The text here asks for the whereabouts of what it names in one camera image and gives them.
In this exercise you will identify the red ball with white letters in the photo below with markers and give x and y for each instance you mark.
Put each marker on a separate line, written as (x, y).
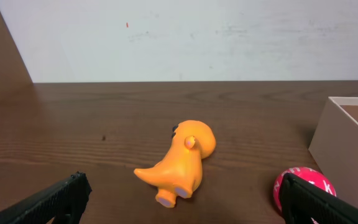
(308, 174)

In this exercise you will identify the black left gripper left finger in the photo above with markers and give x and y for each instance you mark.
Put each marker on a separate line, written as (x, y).
(62, 202)

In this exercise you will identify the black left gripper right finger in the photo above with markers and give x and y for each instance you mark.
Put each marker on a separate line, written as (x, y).
(303, 202)

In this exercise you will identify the white cardboard box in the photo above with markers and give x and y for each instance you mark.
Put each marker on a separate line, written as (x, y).
(334, 146)

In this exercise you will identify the orange toy dinosaur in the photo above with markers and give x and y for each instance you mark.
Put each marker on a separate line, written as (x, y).
(180, 172)

